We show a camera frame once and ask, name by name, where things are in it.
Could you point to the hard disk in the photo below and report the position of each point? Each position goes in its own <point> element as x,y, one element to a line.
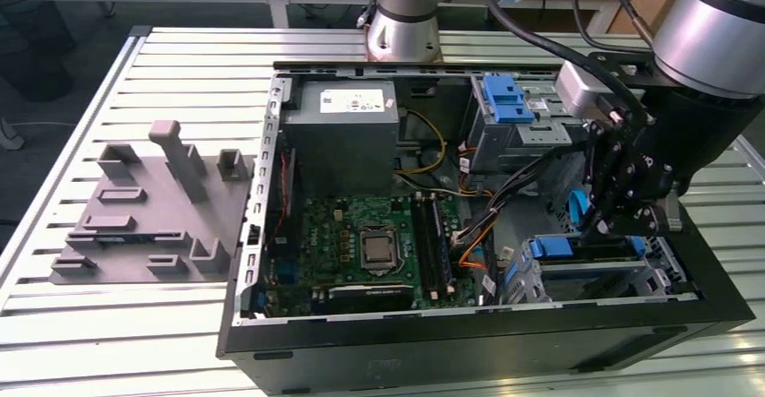
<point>556,248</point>

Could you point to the black RAM slot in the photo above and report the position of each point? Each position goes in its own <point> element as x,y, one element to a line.
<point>435,253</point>
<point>423,244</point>

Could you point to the metal drive cage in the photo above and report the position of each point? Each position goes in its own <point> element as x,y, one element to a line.
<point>537,141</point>

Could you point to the blue drive latch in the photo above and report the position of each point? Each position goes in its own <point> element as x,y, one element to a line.
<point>505,101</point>

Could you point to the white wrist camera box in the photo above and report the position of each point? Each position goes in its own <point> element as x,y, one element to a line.
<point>582,90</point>

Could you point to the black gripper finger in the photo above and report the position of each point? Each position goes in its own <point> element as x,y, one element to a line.
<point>640,222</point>
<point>609,164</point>

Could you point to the black graphics card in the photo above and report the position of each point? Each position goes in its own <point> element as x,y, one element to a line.
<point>364,300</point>

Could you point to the silver CPU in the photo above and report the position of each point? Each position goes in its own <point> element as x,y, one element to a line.
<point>377,249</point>

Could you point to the green motherboard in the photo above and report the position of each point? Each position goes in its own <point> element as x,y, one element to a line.
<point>335,231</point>

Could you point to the grey parts rack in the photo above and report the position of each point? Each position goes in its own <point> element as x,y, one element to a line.
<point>161,218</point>

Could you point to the RAM stick in rack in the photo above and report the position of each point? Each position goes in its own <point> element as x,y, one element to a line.
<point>128,238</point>

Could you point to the dark RAM stick in slot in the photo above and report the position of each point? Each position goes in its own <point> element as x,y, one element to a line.
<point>445,244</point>

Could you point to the grey power supply unit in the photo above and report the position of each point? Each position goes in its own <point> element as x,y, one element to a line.
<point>340,155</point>

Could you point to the black PC case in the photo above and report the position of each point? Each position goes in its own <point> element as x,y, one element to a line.
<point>419,352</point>

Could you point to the grey floor foot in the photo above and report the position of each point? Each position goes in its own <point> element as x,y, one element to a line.
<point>12,139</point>

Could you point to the metal disk bay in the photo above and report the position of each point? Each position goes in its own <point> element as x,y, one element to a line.
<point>597,280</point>

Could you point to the black chair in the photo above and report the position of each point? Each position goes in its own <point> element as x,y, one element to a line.
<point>36,47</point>

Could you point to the CPU socket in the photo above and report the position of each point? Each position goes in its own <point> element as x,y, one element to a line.
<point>379,273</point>

